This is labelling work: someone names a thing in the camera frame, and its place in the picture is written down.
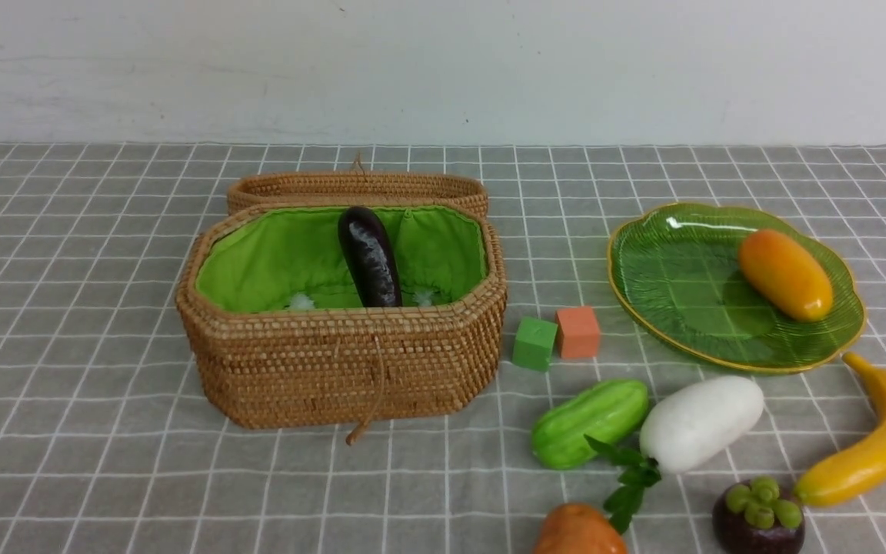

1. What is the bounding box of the dark purple toy eggplant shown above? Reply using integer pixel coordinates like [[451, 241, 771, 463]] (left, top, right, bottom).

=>
[[338, 206, 403, 308]]

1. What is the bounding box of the orange toy mango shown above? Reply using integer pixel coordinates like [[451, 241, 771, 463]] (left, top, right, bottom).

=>
[[738, 229, 834, 322]]

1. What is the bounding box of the yellow toy banana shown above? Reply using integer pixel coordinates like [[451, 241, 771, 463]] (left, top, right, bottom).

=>
[[792, 352, 886, 507]]

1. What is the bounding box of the green foam cube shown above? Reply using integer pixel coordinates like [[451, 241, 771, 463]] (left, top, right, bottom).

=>
[[511, 318, 559, 372]]

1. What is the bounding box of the orange foam cube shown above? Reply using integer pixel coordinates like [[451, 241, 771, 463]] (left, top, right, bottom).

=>
[[555, 305, 601, 360]]

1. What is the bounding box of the woven rattan basket lid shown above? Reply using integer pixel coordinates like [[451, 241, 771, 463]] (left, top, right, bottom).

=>
[[226, 157, 490, 218]]

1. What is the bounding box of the woven rattan basket green lining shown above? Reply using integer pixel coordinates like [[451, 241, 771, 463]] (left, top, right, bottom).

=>
[[175, 202, 508, 446]]

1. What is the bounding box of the green toy cucumber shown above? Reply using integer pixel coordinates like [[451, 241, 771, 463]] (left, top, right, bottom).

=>
[[531, 379, 650, 471]]

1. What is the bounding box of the green glass leaf plate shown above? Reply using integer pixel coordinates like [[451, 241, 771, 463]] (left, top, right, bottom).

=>
[[606, 202, 866, 375]]

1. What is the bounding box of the orange toy fruit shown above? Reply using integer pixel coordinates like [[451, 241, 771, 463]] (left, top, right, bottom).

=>
[[532, 502, 628, 554]]

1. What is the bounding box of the white toy radish with leaves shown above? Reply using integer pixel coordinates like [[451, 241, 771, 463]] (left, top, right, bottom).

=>
[[586, 375, 765, 534]]

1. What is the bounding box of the purple toy mangosteen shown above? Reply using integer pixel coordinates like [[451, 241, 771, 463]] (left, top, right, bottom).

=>
[[711, 476, 806, 553]]

